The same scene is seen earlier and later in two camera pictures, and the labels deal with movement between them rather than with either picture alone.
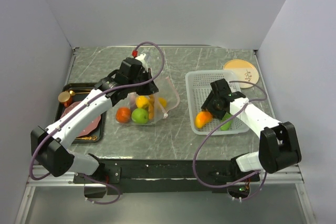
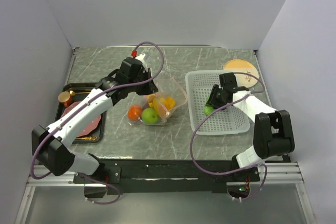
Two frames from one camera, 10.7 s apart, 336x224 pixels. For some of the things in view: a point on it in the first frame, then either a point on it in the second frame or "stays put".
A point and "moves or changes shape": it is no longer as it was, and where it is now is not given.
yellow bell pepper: (142, 101) to (169, 102)
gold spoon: (72, 93) stays put
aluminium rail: (64, 180) stays put
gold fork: (90, 138) stays put
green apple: (139, 116) to (149, 116)
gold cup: (65, 97) stays put
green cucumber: (226, 126) moves or changes shape
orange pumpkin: (123, 114) to (135, 112)
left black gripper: (151, 88) stays put
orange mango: (201, 118) to (159, 108)
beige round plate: (244, 71) stays put
